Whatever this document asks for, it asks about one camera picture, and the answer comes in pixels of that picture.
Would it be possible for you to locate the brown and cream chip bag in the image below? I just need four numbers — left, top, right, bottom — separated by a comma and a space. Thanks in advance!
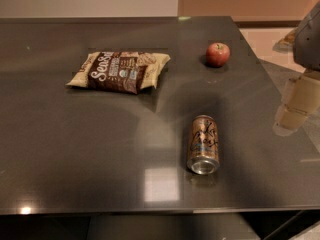
67, 51, 170, 94

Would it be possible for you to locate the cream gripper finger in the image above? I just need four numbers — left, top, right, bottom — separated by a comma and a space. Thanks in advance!
273, 69, 320, 136

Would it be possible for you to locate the orange soda can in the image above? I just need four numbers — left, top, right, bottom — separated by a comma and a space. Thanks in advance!
187, 115, 220, 175

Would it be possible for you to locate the red apple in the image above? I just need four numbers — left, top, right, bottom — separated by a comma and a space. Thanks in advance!
206, 42, 230, 67

